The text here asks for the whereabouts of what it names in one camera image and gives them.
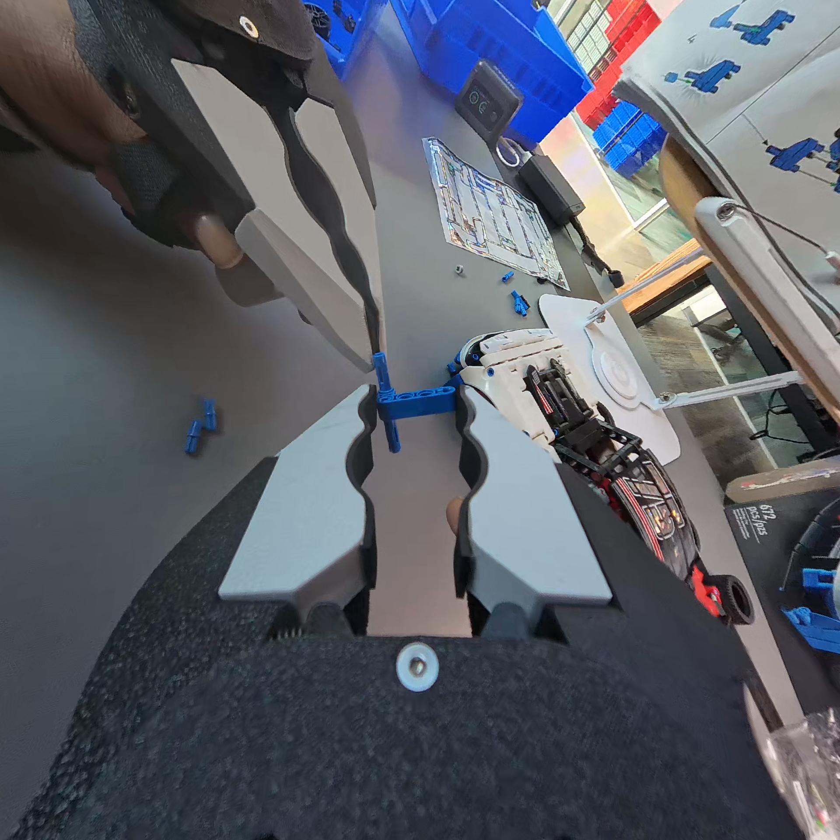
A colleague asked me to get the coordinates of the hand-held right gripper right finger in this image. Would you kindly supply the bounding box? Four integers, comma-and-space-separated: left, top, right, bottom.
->
451, 384, 616, 637

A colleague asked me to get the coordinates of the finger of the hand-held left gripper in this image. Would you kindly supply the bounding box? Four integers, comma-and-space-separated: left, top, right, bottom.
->
171, 59, 383, 375
289, 97, 386, 355

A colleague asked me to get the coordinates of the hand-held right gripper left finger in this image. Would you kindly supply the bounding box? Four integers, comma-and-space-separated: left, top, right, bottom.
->
217, 384, 379, 635

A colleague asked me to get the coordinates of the grey desk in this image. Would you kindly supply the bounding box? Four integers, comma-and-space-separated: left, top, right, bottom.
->
0, 0, 811, 840

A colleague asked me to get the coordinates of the person's left hand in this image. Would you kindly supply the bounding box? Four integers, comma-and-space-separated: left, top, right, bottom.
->
0, 0, 245, 271

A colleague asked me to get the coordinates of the toy brick race car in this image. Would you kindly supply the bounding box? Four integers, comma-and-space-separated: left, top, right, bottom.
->
445, 327, 757, 629

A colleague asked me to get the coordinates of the blue open-front storage bin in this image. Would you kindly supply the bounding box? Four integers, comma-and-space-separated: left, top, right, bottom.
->
314, 0, 389, 81

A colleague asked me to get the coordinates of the black power bank with display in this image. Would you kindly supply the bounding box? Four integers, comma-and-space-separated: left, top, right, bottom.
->
455, 58, 527, 143

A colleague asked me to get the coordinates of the sticker sheet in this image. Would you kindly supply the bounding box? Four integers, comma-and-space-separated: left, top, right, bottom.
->
422, 135, 572, 291

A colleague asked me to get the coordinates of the large blue storage bin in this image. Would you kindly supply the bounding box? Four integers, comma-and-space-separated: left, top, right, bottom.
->
389, 0, 593, 143

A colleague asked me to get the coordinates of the black power adapter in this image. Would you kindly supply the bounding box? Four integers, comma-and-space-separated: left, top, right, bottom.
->
517, 153, 586, 225

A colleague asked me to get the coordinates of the toy set cardboard box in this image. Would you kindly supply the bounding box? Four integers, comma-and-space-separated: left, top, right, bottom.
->
724, 458, 840, 718

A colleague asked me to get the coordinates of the wooden table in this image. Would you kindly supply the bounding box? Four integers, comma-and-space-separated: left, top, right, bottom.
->
619, 238, 714, 314

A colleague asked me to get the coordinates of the stack of red blue bins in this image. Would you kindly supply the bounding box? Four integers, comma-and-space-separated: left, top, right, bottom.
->
566, 0, 665, 179

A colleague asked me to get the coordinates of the pile of clear plastic bags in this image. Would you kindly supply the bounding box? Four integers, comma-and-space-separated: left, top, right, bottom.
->
763, 707, 840, 840

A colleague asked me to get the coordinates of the black adapter cable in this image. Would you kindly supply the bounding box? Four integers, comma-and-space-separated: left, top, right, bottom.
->
570, 215, 626, 287

